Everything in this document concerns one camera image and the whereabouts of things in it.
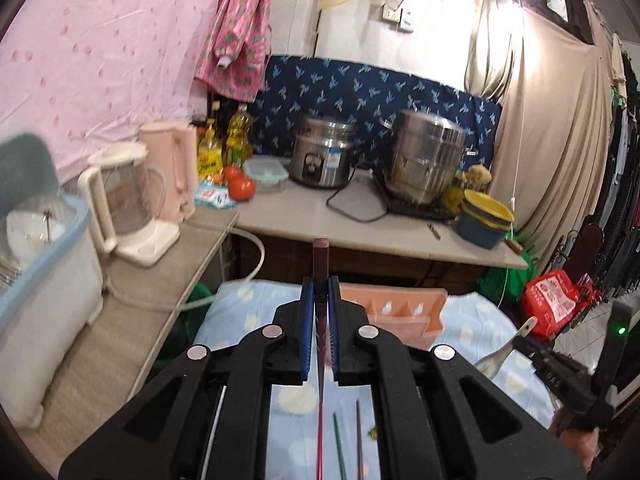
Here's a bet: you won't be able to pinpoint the black induction cooker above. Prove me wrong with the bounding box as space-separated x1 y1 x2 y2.
372 170 462 222

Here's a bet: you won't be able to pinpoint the person's right hand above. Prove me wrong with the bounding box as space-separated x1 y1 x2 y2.
547 410 603 478

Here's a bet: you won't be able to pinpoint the steel rice cooker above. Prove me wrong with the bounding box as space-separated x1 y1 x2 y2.
290 116 359 190

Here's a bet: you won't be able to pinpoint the yellow plastic bowl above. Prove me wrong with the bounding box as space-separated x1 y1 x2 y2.
462 188 516 228

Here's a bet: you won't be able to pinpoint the large cooking oil bottle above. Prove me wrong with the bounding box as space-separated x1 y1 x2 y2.
225 104 255 169

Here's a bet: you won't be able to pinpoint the glass kettle with white handle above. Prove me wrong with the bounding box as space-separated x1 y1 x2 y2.
77 142 181 267

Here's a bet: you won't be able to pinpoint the pink plastic utensil basket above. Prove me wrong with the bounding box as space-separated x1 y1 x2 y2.
339 283 449 352

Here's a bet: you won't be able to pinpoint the beige curtain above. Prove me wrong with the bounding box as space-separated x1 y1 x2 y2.
465 0 627 288

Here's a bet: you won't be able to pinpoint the steel steamer pot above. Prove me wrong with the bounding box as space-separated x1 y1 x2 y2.
379 108 474 207

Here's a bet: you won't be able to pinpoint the pink dotted sheet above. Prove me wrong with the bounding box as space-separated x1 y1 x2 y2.
0 0 273 188

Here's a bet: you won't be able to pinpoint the tan loofah scrubber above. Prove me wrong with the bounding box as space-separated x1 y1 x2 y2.
462 163 494 191

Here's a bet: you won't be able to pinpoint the white dish rack blue rim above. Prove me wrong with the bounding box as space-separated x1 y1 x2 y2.
0 194 107 429

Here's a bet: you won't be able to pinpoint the black power cable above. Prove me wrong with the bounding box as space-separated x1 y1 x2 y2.
326 180 389 224

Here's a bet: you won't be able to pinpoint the green chopstick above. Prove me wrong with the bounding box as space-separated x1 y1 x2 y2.
332 411 347 480

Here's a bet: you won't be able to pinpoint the blue dotted tablecloth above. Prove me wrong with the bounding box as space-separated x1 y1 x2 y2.
192 280 557 480

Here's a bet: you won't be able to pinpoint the yellow label bottle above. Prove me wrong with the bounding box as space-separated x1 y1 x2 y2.
197 118 224 182

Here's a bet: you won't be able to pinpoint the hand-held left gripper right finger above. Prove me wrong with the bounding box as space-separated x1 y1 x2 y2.
327 276 587 480

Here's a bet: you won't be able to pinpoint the clear food container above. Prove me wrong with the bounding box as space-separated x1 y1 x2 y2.
242 155 290 194

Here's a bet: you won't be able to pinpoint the pink floral garment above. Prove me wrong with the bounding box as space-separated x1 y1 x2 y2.
194 0 277 104

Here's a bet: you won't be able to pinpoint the white plastic spoon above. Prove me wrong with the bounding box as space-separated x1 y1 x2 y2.
474 316 539 380

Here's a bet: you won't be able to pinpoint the dark purple chopstick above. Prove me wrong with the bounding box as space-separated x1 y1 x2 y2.
354 399 364 480

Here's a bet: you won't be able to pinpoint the white hose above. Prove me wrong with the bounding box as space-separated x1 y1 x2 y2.
106 226 266 312

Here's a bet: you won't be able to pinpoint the white bowl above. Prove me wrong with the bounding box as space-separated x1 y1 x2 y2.
5 208 67 257

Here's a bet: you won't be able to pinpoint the white pull cord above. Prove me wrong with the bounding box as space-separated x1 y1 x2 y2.
500 2 527 306

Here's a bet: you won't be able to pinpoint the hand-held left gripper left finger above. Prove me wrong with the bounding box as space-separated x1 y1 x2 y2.
59 277 315 480

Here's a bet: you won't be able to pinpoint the hanging dark clothes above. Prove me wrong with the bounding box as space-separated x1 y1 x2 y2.
587 35 640 303

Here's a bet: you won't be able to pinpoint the red plastic bag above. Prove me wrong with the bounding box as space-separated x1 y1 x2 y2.
522 268 587 339

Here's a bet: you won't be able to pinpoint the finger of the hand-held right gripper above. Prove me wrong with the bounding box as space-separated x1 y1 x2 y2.
512 335 597 414

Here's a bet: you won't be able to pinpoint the red chopstick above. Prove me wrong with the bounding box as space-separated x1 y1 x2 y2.
312 239 331 480

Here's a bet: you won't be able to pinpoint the blue plastic basin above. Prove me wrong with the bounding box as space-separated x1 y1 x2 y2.
455 200 516 250

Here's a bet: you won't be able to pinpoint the green plastic bag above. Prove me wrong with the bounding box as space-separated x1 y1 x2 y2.
474 240 537 307

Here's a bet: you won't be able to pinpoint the grey green rack lid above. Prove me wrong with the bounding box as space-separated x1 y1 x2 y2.
0 132 62 211

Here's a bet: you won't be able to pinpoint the blue and white snack packet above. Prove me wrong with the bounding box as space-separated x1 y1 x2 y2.
193 182 237 210

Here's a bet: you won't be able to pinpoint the dark blue printed cloth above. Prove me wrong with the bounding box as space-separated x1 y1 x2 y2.
251 55 504 173

